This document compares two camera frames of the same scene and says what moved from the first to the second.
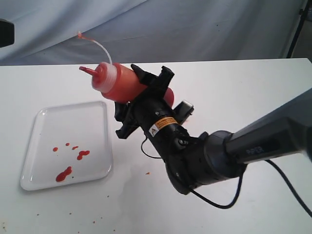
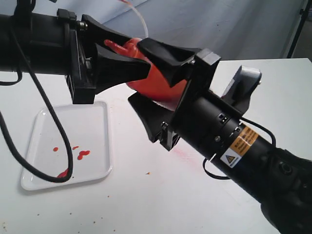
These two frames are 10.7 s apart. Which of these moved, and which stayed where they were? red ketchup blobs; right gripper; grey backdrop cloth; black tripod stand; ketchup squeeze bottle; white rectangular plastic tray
Moved: right gripper; ketchup squeeze bottle
Stayed: grey backdrop cloth; red ketchup blobs; black tripod stand; white rectangular plastic tray
